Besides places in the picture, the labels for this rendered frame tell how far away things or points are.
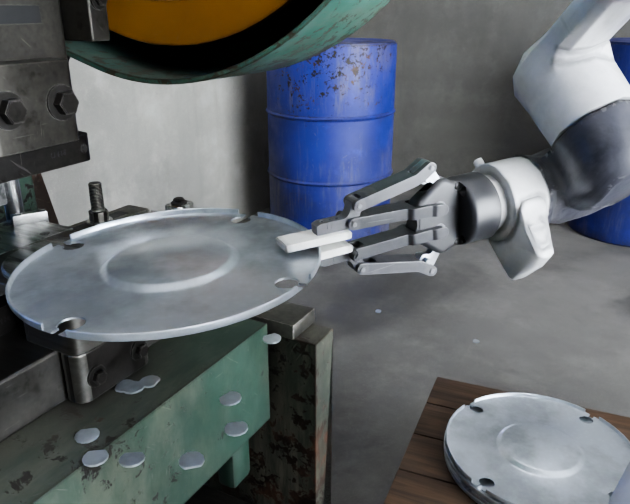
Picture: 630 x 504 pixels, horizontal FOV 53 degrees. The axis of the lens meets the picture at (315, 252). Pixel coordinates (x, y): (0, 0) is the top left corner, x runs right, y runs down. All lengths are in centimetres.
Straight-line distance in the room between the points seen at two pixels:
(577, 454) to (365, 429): 74
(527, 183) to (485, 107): 315
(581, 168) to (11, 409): 60
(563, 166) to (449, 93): 320
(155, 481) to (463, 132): 339
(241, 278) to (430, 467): 58
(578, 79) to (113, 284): 49
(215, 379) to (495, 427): 53
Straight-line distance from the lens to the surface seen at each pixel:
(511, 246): 71
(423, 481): 103
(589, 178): 69
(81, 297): 58
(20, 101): 64
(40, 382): 68
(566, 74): 70
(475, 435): 109
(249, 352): 79
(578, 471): 106
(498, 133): 385
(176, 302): 54
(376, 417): 174
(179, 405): 70
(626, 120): 69
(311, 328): 85
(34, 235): 78
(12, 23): 69
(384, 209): 65
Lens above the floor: 102
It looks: 21 degrees down
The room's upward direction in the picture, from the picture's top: straight up
